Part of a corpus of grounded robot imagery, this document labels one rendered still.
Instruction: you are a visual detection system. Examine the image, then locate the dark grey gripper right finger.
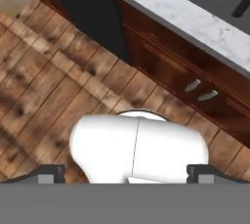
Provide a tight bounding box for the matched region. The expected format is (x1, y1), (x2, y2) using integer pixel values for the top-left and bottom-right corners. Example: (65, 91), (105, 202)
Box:
(186, 163), (250, 184)

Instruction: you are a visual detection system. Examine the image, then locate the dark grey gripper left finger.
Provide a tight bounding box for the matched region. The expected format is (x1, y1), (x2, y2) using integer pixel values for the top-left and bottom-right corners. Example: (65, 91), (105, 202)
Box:
(0, 163), (66, 184)

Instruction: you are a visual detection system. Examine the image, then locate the silver cupboard handle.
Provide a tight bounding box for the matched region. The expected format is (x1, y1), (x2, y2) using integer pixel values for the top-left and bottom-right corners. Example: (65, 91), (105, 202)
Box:
(184, 78), (202, 93)
(196, 89), (220, 102)

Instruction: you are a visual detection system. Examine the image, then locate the black dishwasher door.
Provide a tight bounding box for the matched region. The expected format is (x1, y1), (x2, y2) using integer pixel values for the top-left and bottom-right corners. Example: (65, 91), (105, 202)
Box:
(44, 0), (133, 67)

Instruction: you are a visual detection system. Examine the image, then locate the white rounded object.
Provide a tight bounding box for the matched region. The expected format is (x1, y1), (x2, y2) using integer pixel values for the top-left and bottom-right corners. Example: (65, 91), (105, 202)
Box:
(68, 109), (210, 184)

